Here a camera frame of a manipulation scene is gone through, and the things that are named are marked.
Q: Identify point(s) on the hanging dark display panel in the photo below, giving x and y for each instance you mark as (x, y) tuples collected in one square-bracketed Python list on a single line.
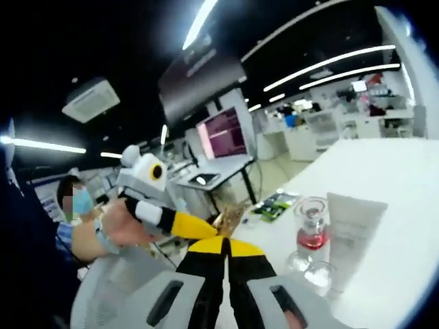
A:
[(199, 79)]

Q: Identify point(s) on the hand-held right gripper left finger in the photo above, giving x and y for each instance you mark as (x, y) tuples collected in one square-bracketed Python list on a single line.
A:
[(202, 284)]

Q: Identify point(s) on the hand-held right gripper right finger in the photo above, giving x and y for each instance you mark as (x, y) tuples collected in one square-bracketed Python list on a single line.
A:
[(247, 274)]

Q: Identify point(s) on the tall white red-collared skincare bottle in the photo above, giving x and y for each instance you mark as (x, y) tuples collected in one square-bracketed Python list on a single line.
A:
[(311, 236)]

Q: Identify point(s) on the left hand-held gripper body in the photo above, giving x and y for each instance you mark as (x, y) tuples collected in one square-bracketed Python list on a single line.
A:
[(144, 174)]

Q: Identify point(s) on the dark tablet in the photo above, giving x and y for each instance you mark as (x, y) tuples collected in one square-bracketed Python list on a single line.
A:
[(205, 179)]

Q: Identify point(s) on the gold foil skincare sachet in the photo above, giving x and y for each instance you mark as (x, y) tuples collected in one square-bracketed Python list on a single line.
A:
[(233, 216)]

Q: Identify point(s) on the silver laptop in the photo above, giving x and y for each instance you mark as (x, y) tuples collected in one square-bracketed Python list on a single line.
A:
[(223, 133)]

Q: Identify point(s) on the small clear-capped white skincare bottle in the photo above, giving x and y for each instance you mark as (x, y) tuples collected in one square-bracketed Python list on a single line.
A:
[(299, 261), (320, 277)]

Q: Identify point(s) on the person's left hand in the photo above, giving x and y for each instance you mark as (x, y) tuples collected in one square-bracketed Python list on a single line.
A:
[(121, 226)]

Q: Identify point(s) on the ceiling air conditioner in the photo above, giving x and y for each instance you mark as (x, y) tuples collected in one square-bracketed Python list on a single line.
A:
[(91, 99)]

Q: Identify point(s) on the person's dark blue clothing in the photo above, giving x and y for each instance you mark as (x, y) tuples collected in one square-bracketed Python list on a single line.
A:
[(31, 260)]

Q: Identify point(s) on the white skincare squeeze tube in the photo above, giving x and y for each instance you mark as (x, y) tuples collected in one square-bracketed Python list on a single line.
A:
[(353, 236)]

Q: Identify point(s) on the small white blue skincare sachet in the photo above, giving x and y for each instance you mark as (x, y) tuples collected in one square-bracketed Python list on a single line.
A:
[(248, 222)]

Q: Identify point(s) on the small white black-legged desk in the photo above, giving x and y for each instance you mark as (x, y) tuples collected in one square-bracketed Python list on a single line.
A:
[(236, 171)]

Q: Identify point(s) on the light wrist band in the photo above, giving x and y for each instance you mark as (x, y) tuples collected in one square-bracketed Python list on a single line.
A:
[(106, 238)]

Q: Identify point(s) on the green black skincare sachet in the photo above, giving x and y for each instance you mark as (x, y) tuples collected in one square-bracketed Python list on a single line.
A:
[(276, 205)]

